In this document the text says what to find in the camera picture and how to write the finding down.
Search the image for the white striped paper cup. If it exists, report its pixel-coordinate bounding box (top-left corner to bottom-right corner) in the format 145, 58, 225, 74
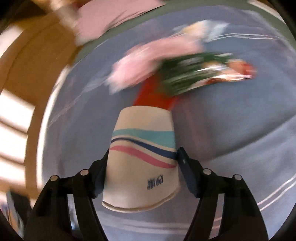
102, 106, 181, 213

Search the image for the red cigarette pack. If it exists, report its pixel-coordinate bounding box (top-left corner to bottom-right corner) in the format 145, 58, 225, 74
133, 75, 177, 110

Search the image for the clear plastic food wrapper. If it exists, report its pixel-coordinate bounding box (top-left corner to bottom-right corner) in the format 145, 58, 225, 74
174, 20, 230, 42

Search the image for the blue plaid blanket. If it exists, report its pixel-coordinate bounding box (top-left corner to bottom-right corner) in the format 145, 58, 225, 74
42, 1, 295, 237

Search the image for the green red snack wrapper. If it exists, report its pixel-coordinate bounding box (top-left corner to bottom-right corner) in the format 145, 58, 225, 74
157, 52, 256, 96

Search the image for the pink white snack wrapper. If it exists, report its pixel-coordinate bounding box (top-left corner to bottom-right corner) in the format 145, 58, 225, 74
107, 34, 204, 93

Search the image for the pink pillow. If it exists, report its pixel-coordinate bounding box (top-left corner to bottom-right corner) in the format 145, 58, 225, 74
74, 0, 165, 46

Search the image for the green bed sheet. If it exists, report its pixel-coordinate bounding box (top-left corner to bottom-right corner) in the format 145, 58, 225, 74
74, 1, 295, 63

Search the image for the wooden window frame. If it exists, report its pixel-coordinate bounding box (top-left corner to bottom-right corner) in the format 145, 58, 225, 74
1, 15, 76, 199

